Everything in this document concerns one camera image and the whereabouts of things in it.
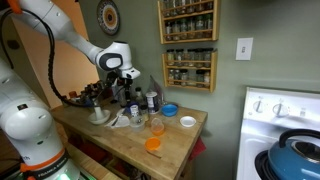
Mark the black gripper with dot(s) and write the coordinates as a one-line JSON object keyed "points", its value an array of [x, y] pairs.
{"points": [[116, 81]]}

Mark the clear bottle with black pump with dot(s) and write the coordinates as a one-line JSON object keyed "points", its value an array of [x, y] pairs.
{"points": [[122, 98]]}

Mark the white light switch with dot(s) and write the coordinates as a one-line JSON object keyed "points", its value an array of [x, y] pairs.
{"points": [[244, 49]]}

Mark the clear plastic container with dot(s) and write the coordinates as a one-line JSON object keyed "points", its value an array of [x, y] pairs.
{"points": [[137, 123]]}

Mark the blue kettle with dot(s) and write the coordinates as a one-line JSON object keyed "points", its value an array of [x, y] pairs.
{"points": [[293, 163]]}

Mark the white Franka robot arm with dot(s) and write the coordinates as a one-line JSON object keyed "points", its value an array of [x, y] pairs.
{"points": [[30, 126]]}

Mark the wooden spice rack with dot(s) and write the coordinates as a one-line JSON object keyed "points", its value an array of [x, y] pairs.
{"points": [[160, 23], [164, 73]]}

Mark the dark labelled canister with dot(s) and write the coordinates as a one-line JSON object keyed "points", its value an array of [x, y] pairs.
{"points": [[152, 103]]}

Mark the glass spice jar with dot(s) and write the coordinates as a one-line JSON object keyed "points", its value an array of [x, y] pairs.
{"points": [[189, 58], [199, 58], [179, 58], [170, 58], [208, 58]]}

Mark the white ceramic bowl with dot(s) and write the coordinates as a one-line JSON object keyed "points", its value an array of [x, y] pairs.
{"points": [[100, 120]]}

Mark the decorative round wall plate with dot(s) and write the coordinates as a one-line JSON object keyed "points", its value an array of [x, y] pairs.
{"points": [[108, 16]]}

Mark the jar with orange lid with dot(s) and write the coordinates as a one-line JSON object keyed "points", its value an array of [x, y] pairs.
{"points": [[72, 94]]}

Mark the white bottle with steel top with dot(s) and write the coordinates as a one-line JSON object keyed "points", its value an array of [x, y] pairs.
{"points": [[98, 111]]}

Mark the white electric stove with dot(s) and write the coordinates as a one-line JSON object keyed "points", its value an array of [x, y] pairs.
{"points": [[266, 133]]}

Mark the clear cup with orange base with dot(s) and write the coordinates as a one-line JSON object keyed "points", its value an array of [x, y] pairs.
{"points": [[157, 128]]}

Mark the small jar with dark lid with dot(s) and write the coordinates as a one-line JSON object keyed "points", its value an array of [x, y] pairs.
{"points": [[144, 113]]}

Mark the red cloth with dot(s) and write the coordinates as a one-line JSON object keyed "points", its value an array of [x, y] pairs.
{"points": [[198, 148]]}

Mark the light blue bowl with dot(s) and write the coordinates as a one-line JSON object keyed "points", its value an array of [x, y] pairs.
{"points": [[169, 110]]}

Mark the small bottle with dark cap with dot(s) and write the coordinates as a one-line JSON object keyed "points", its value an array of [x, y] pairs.
{"points": [[139, 96]]}

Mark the white paper napkin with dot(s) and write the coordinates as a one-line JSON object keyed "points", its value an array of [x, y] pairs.
{"points": [[122, 122]]}

